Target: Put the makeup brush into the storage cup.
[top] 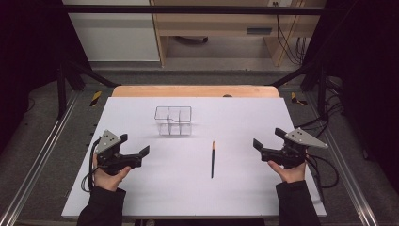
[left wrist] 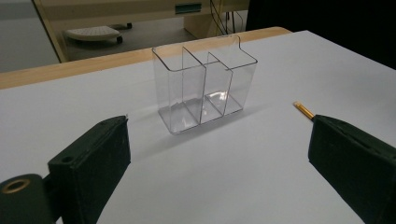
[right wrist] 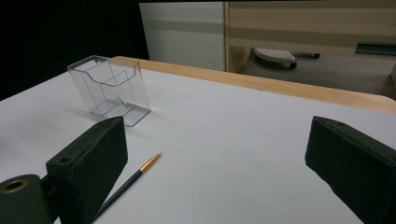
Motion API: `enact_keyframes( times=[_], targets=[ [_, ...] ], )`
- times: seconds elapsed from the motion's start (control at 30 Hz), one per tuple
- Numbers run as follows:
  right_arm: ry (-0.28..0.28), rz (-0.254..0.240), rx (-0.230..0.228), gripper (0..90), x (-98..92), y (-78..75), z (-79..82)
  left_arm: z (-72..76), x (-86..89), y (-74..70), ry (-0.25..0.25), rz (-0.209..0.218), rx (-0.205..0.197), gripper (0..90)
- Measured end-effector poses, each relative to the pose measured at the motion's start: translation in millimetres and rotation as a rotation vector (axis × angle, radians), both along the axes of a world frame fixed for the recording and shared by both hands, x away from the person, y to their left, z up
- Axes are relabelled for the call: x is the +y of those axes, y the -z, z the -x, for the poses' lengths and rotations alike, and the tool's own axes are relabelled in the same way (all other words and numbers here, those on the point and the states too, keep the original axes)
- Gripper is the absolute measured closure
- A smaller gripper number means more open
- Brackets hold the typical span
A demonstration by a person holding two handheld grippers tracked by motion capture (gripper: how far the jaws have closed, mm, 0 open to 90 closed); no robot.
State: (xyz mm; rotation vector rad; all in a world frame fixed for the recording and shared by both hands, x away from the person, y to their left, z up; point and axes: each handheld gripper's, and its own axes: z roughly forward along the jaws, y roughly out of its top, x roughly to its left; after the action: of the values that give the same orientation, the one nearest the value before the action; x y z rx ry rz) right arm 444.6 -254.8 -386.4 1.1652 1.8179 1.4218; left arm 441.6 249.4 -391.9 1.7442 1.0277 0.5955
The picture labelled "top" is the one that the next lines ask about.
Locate black hanging cables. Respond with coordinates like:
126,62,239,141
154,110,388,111
272,1,308,66

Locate dark curtain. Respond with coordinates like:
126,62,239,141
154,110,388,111
0,0,92,155
300,0,399,193

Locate black horizontal frame bar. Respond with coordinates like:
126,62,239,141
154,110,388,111
61,4,326,16

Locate aluminium rail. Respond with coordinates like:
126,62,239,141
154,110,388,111
0,89,81,226
304,93,381,226

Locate wooden desk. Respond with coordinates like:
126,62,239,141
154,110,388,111
150,0,327,68

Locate clear plastic organizer box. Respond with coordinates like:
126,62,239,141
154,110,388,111
153,105,193,137

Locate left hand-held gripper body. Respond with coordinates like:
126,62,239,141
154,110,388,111
93,129,142,176

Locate person's right hand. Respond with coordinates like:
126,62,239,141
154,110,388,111
267,150,311,185

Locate yellow black tape strip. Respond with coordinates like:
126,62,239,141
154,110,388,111
89,90,104,108
290,91,309,106

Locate person's left hand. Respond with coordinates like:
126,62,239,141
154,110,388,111
91,153,132,193

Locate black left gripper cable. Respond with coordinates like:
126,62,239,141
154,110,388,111
81,138,102,193

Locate black floor cables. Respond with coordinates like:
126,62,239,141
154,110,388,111
294,75,346,139

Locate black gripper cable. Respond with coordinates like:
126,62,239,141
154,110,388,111
81,138,102,193
305,153,340,190

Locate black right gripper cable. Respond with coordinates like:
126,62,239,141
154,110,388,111
305,153,340,190

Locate white cabinet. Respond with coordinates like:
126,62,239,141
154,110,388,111
61,0,161,63

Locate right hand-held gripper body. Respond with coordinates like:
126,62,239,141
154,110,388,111
261,127,329,170

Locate black frame leg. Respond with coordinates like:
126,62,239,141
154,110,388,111
56,58,122,121
270,58,329,118

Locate black pencil with orange end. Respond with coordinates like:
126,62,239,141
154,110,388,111
210,140,216,180

